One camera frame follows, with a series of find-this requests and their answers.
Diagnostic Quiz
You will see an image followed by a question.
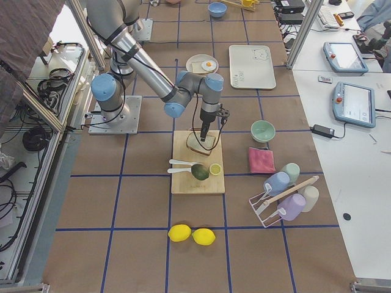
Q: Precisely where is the yellow cup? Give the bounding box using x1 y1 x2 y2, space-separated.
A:
241 0 259 9

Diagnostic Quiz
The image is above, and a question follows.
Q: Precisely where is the blue bowl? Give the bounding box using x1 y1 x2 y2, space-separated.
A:
208 2 227 18

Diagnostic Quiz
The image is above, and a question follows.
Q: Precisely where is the green cup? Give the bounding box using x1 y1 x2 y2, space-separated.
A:
280 162 300 185

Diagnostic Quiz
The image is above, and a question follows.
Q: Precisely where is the white wire cup rack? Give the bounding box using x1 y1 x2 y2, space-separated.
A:
248 175 319 228

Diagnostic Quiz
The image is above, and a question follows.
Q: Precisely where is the far teach pendant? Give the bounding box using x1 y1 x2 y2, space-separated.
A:
323 42 368 76

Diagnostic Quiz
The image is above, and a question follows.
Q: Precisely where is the near teach pendant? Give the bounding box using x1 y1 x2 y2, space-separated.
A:
332 82 376 128

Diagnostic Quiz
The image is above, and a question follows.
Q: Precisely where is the yellow lemon right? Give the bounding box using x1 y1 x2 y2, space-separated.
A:
192 228 216 246

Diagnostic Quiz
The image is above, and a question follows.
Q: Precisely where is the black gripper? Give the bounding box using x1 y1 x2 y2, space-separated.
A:
200 110 216 142

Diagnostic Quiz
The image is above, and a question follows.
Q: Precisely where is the bread slice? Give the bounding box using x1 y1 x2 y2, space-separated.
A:
191 62 206 74
186 132 216 156

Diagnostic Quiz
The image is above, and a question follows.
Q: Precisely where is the teach pendant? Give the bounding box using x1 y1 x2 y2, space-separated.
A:
332 82 376 128
323 42 368 76

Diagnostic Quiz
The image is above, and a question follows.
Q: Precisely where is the green bowl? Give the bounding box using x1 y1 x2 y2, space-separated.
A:
250 120 276 143

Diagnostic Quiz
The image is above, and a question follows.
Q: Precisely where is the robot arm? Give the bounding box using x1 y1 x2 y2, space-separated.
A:
86 1 229 141

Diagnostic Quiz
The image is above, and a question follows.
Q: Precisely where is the cream cup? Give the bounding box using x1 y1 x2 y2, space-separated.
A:
298 186 319 212

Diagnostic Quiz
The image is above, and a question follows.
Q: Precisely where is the yellow lemon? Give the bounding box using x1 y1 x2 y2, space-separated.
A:
167 224 191 242
192 228 216 246

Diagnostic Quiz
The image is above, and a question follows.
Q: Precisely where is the pink cloth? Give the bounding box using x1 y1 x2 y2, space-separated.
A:
249 147 276 174

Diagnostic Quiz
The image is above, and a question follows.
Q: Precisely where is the fried egg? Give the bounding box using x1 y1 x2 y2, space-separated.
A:
202 60 217 72

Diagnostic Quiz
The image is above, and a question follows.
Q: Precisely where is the avocado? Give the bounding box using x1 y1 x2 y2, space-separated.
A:
191 164 209 181

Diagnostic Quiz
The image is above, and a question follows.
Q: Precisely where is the cream bear tray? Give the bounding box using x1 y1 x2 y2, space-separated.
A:
228 45 276 90

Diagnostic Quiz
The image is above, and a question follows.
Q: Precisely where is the cream round plate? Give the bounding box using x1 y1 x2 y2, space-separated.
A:
186 54 219 74

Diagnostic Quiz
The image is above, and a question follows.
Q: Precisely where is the blue cup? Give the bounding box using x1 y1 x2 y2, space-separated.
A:
263 172 290 197

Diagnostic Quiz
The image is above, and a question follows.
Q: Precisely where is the wooden cutting board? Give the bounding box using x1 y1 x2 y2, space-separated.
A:
168 130 225 194

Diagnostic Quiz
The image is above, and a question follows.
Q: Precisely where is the black power adapter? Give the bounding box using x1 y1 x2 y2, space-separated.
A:
310 124 335 139

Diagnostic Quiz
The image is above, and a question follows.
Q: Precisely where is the white plastic fork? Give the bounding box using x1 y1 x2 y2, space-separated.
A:
169 159 202 166

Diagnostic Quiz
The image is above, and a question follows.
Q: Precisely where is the lemon slice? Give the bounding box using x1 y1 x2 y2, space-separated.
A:
209 163 222 176

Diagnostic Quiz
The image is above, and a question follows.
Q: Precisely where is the white plastic spoon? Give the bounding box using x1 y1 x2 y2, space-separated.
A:
167 167 192 174

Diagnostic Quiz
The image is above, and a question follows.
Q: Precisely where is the purple cup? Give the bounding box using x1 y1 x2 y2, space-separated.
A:
277 193 306 221

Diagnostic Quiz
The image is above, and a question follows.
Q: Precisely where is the yellow lemon left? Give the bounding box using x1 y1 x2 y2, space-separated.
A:
167 224 191 242

